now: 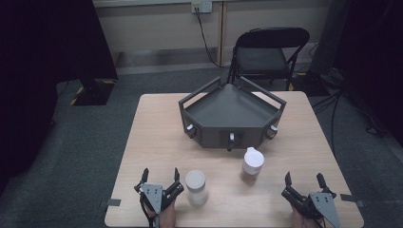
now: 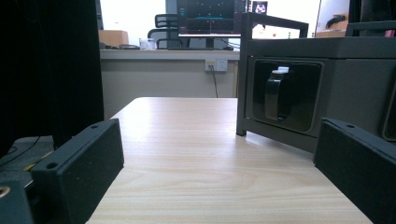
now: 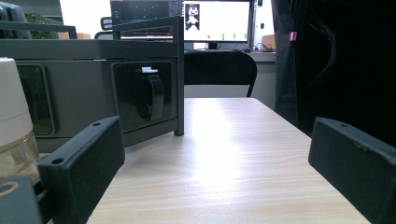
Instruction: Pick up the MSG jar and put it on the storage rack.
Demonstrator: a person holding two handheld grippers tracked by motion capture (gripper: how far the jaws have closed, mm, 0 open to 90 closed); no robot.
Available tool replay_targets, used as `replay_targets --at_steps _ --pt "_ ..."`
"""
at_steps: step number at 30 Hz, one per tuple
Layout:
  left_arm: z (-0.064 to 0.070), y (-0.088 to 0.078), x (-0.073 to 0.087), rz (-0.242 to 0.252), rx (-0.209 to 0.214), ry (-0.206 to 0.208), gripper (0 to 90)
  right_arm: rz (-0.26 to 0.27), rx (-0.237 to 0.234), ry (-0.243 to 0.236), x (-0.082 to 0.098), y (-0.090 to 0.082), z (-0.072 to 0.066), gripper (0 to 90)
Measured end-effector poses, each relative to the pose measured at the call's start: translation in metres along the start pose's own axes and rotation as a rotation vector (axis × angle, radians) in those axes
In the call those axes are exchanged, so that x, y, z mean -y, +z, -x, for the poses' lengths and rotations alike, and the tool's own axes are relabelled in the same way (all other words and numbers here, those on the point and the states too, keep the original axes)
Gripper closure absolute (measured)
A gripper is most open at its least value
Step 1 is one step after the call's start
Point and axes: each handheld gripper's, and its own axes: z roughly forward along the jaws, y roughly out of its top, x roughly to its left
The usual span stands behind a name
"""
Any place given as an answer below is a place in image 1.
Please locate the person's left hand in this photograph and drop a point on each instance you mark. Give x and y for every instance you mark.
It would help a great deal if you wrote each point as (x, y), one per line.
(166, 217)

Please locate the grey tape strip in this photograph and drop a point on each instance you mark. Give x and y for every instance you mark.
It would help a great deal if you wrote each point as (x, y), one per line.
(350, 199)
(114, 202)

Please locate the dark curtain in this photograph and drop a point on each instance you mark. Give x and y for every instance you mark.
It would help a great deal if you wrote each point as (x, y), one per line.
(41, 79)
(377, 63)

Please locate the black stand base yellow tape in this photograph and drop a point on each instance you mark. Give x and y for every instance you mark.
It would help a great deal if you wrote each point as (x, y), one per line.
(93, 91)

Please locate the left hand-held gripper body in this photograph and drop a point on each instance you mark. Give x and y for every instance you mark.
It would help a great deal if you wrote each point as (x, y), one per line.
(152, 193)

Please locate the jar with white spout lid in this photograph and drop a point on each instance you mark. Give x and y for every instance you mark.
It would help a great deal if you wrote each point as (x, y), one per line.
(252, 164)

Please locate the frosted jar with lid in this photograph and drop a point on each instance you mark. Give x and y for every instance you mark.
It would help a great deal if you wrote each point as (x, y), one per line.
(196, 186)

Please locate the white wall socket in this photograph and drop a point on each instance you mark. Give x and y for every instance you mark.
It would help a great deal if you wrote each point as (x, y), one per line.
(201, 6)

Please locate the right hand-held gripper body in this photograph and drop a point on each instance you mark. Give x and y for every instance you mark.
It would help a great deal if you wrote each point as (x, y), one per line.
(316, 204)

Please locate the black folding chair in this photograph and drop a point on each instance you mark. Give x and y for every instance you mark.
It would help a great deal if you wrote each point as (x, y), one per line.
(267, 57)

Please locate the person's right hand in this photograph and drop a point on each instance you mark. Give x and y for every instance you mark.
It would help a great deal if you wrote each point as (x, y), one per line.
(302, 221)

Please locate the dark grey corner rack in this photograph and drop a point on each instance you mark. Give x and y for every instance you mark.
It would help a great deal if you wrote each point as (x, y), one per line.
(231, 110)

